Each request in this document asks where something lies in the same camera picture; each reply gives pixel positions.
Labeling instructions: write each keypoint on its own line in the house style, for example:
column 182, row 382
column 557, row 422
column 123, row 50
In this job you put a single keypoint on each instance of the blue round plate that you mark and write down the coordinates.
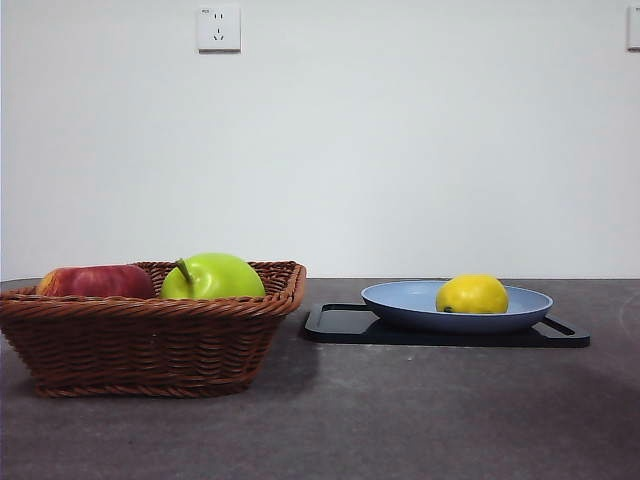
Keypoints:
column 405, row 310

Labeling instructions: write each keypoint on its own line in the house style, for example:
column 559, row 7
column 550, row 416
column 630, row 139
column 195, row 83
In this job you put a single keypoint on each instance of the yellow lemon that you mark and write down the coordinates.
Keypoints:
column 474, row 295

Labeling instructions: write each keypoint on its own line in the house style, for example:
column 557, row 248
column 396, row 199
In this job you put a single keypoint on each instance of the brown wicker basket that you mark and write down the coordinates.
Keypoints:
column 150, row 345

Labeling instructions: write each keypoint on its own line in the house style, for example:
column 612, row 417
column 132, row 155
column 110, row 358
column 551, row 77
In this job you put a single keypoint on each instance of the black rectangular tray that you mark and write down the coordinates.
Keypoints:
column 345, row 334

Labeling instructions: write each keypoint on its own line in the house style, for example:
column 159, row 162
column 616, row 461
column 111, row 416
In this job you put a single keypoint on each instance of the green apple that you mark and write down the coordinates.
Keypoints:
column 217, row 277

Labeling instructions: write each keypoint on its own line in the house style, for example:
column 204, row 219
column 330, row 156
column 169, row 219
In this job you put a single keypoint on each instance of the red apple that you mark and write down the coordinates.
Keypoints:
column 95, row 282

